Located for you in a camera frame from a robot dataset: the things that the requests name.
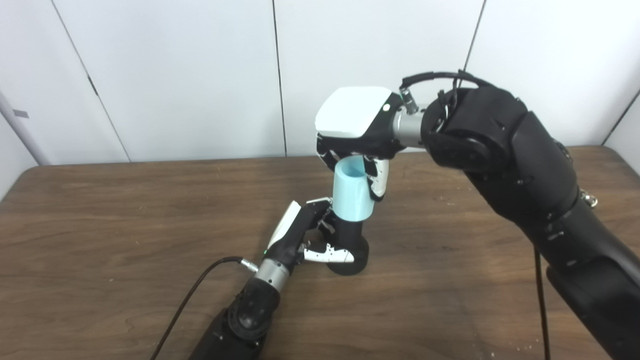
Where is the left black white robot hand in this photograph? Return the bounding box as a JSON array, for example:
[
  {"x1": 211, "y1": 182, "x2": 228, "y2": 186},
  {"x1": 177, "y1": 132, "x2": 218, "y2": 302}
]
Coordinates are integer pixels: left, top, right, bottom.
[{"x1": 263, "y1": 197, "x2": 356, "y2": 276}]

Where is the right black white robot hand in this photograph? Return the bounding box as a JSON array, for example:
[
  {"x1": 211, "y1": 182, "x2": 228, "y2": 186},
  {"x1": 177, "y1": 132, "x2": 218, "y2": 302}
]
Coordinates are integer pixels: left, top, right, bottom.
[{"x1": 315, "y1": 86, "x2": 407, "y2": 202}]

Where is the black flared nozzle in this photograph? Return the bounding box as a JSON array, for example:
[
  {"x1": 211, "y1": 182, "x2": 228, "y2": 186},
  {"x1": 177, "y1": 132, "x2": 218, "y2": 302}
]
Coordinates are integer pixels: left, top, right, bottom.
[{"x1": 326, "y1": 215, "x2": 370, "y2": 276}]

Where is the light-blue hose piece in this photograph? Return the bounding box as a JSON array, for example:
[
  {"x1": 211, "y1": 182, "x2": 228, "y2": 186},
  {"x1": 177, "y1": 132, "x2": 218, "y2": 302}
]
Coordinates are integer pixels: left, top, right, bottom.
[{"x1": 332, "y1": 155, "x2": 375, "y2": 222}]

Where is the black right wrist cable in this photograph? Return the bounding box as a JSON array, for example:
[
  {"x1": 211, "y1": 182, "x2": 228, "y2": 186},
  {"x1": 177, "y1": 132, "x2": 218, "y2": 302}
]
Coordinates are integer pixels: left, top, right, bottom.
[{"x1": 400, "y1": 71, "x2": 552, "y2": 360}]

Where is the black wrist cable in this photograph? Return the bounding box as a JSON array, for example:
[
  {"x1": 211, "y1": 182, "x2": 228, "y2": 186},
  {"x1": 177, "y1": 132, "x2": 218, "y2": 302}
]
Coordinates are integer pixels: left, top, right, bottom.
[
  {"x1": 400, "y1": 71, "x2": 552, "y2": 360},
  {"x1": 149, "y1": 256, "x2": 260, "y2": 360}
]

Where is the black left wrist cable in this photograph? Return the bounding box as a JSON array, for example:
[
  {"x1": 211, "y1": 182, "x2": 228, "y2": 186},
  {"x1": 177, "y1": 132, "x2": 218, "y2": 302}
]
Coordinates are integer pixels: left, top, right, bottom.
[{"x1": 149, "y1": 256, "x2": 260, "y2": 360}]

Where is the white wall corner post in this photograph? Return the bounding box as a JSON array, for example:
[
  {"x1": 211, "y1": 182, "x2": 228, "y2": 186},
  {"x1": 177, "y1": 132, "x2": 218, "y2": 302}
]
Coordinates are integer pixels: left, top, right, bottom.
[{"x1": 0, "y1": 90, "x2": 51, "y2": 166}]

